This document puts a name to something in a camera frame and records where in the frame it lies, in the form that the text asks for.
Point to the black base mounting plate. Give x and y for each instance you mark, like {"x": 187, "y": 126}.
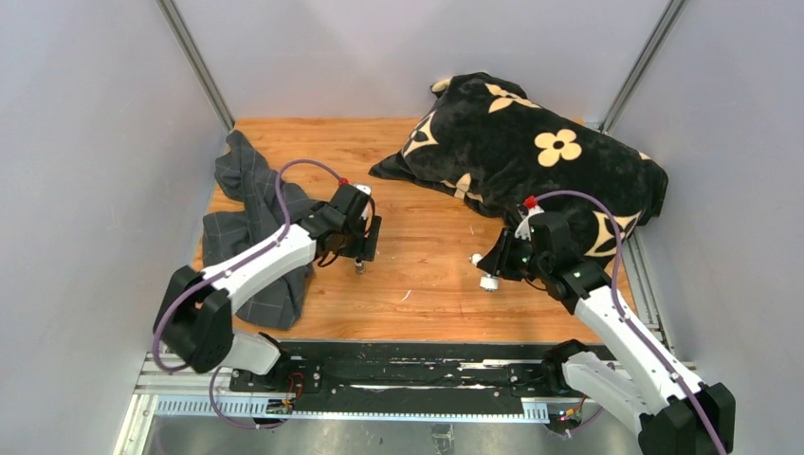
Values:
{"x": 407, "y": 378}

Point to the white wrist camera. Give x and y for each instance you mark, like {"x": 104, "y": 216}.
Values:
{"x": 364, "y": 200}
{"x": 523, "y": 229}

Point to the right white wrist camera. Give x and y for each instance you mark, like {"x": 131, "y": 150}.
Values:
{"x": 523, "y": 229}

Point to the black floral plush blanket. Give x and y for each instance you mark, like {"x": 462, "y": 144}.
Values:
{"x": 486, "y": 143}

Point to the left aluminium frame post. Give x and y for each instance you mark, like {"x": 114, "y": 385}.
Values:
{"x": 182, "y": 33}

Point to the right aluminium frame post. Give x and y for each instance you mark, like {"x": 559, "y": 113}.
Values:
{"x": 664, "y": 25}

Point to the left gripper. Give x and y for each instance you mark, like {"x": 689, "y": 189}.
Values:
{"x": 370, "y": 238}

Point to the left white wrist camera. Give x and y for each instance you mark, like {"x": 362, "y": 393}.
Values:
{"x": 364, "y": 200}

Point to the white plastic water faucet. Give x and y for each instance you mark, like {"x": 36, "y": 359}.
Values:
{"x": 488, "y": 282}

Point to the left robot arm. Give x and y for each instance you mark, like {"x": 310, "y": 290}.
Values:
{"x": 195, "y": 318}

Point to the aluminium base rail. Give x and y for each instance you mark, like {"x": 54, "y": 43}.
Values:
{"x": 418, "y": 338}

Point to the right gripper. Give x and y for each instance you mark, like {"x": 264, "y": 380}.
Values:
{"x": 494, "y": 263}

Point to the aluminium frame post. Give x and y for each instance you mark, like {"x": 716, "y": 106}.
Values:
{"x": 182, "y": 33}
{"x": 664, "y": 25}

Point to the grey checked cloth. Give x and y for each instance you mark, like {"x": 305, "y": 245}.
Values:
{"x": 244, "y": 175}

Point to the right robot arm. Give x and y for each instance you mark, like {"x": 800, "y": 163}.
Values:
{"x": 668, "y": 407}

